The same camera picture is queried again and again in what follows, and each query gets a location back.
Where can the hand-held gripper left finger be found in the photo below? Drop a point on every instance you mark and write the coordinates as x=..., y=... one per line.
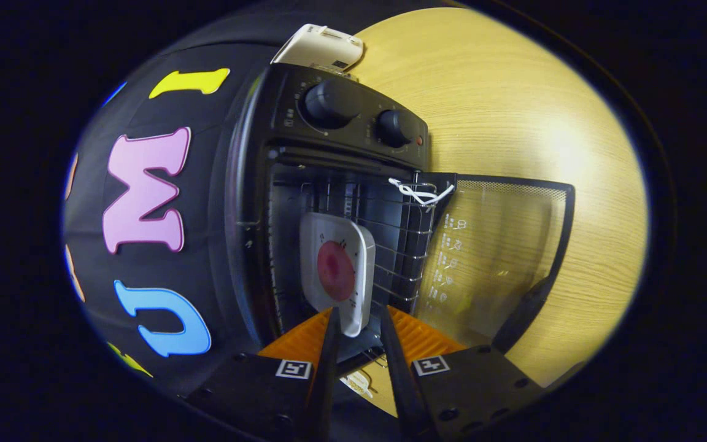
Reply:
x=329, y=374

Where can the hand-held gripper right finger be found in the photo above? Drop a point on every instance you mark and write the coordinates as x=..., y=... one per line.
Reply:
x=399, y=368

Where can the pink ham slice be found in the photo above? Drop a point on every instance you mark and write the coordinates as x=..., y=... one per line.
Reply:
x=336, y=270

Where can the white square plate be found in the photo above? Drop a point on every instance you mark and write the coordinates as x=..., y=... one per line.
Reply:
x=363, y=264

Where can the black toaster oven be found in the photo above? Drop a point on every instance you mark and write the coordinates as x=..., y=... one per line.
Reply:
x=280, y=123

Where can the metal oven rack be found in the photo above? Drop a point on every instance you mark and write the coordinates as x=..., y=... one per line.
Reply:
x=402, y=245

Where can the white toaster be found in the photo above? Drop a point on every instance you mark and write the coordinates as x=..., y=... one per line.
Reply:
x=316, y=49

